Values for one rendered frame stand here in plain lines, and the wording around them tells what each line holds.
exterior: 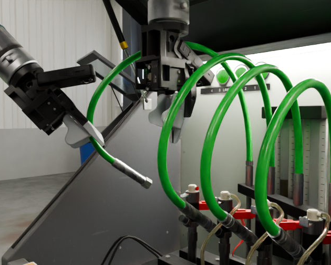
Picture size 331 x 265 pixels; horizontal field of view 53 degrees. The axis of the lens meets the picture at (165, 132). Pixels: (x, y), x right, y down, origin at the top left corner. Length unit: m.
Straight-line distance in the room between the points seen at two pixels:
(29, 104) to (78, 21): 7.43
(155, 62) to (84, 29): 7.59
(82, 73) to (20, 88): 0.12
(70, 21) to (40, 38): 0.80
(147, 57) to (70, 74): 0.18
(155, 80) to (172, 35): 0.09
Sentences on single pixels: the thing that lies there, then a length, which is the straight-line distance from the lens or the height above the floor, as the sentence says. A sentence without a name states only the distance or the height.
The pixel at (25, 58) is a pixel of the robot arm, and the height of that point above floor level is 1.38.
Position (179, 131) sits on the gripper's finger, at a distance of 0.61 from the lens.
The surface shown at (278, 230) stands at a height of 1.13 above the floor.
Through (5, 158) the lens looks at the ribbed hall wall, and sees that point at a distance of 7.27.
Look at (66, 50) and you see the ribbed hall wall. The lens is 7.82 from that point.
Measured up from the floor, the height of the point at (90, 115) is 1.27.
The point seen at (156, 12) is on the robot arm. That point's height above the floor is 1.44.
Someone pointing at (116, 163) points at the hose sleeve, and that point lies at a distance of 0.69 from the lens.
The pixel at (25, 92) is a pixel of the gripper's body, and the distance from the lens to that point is 0.72.
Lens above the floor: 1.27
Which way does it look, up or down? 3 degrees down
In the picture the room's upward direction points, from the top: straight up
